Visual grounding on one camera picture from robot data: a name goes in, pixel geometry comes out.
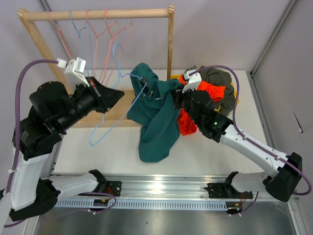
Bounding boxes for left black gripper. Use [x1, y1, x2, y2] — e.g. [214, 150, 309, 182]
[59, 75, 127, 131]

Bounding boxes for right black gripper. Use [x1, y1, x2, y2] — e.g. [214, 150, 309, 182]
[172, 84, 201, 126]

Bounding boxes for olive green shorts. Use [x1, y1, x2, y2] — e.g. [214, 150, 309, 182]
[198, 69, 237, 116]

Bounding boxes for yellow shorts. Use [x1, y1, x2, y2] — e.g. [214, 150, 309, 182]
[171, 73, 240, 106]

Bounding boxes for dark green shorts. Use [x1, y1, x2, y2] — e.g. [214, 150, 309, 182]
[127, 63, 181, 163]

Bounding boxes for blue wire hanger green shorts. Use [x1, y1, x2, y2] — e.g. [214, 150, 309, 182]
[89, 43, 149, 147]

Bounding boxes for pink wire hanger orange shorts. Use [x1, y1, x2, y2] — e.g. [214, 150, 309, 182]
[99, 8, 133, 84]

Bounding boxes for pink wire hanger olive shorts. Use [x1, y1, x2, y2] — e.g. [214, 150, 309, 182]
[86, 10, 107, 76]

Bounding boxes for light blue wire hanger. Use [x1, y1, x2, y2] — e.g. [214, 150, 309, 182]
[69, 10, 94, 76]

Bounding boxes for grey shorts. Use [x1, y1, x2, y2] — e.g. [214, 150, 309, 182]
[185, 66, 198, 72]

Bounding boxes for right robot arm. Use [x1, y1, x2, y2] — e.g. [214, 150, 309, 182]
[171, 89, 303, 202]

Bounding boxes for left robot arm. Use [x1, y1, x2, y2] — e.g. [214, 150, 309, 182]
[9, 77, 124, 221]

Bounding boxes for wooden clothes rack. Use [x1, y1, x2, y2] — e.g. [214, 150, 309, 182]
[17, 4, 175, 128]

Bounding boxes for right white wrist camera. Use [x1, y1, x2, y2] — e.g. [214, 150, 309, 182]
[182, 70, 202, 93]

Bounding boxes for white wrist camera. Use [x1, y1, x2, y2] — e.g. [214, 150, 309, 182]
[57, 57, 90, 90]
[182, 70, 202, 93]

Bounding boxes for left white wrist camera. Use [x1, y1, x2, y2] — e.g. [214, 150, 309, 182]
[57, 57, 90, 90]

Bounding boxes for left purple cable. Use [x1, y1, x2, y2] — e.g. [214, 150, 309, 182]
[3, 59, 118, 228]

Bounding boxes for purple cable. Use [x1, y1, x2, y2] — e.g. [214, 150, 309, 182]
[193, 64, 313, 218]
[3, 59, 118, 228]

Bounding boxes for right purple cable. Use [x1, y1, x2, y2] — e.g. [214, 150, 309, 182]
[193, 64, 313, 218]

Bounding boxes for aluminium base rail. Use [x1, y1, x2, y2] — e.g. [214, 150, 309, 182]
[47, 174, 299, 202]

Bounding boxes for slotted cable duct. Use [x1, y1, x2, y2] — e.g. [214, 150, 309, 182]
[56, 198, 240, 211]

